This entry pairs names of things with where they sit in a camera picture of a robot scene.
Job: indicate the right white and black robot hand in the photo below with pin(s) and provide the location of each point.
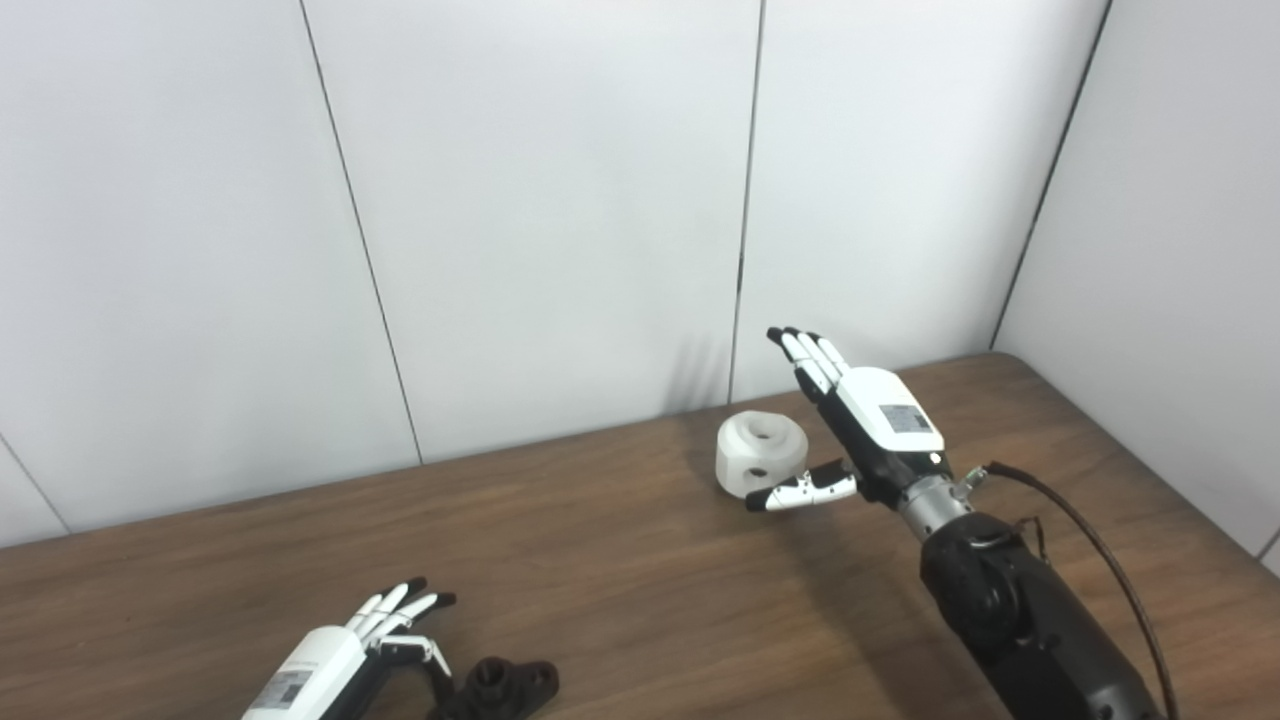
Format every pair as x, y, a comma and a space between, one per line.
885, 415

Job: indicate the round white plastic piece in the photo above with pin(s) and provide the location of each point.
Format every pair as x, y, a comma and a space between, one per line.
755, 450

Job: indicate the black flanged holder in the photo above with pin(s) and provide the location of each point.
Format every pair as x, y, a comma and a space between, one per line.
500, 690

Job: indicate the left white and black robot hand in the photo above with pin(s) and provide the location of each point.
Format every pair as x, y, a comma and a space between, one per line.
310, 670

